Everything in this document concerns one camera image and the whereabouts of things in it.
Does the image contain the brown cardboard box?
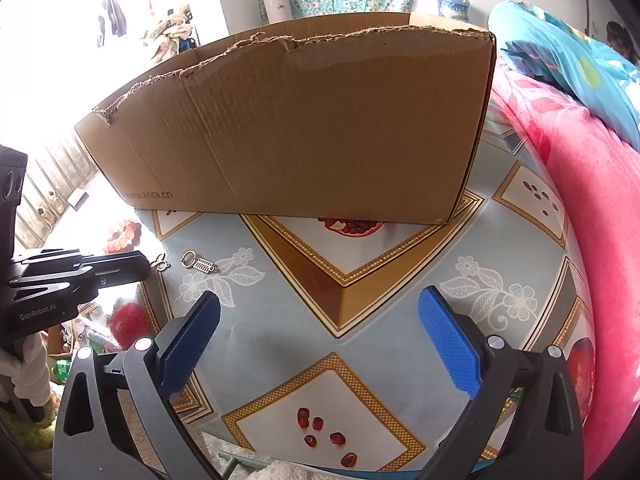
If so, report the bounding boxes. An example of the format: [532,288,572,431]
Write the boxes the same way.
[74,11,497,226]

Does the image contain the pink floral blanket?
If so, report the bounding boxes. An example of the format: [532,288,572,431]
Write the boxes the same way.
[482,60,640,467]

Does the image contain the orange pink bead bracelet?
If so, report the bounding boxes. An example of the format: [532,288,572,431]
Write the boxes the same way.
[102,220,144,256]

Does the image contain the white window railing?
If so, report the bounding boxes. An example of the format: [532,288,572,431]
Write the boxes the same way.
[15,130,102,257]

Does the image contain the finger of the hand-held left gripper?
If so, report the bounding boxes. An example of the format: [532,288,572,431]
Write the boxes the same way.
[82,251,151,290]
[10,249,86,273]

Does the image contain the white paper roll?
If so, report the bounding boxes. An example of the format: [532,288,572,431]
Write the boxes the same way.
[263,0,291,25]

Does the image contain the pile of clothes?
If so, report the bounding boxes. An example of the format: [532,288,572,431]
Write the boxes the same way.
[150,4,194,61]

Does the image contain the fruit print tablecloth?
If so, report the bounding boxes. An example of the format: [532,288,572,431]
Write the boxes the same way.
[135,120,599,474]

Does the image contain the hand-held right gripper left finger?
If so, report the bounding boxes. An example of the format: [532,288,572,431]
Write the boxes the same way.
[52,290,222,480]

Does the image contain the hanging dark garment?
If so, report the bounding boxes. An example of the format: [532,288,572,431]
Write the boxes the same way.
[100,0,129,36]

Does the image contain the person's left hand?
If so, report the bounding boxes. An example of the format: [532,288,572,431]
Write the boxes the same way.
[0,332,51,398]

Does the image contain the blue printed quilt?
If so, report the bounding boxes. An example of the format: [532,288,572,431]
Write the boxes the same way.
[487,0,640,154]

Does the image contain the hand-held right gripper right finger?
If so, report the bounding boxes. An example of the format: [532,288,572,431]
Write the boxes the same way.
[418,285,586,480]

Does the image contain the blue water bottle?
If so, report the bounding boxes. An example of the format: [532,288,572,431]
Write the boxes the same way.
[436,0,471,21]

